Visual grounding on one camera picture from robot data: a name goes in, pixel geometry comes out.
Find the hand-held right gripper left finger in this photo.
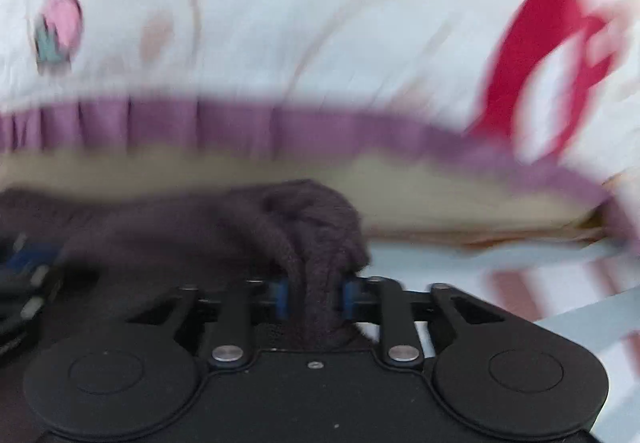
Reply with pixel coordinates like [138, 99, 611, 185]
[127, 279, 290, 370]

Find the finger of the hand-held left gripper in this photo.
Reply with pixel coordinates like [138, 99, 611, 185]
[0, 234, 63, 324]

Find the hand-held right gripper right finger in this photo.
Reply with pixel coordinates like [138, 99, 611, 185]
[342, 276, 506, 368]

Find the brown knit sweater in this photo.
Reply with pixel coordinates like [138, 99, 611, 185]
[0, 179, 373, 354]

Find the beige bed board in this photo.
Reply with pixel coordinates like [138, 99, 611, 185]
[0, 148, 616, 249]

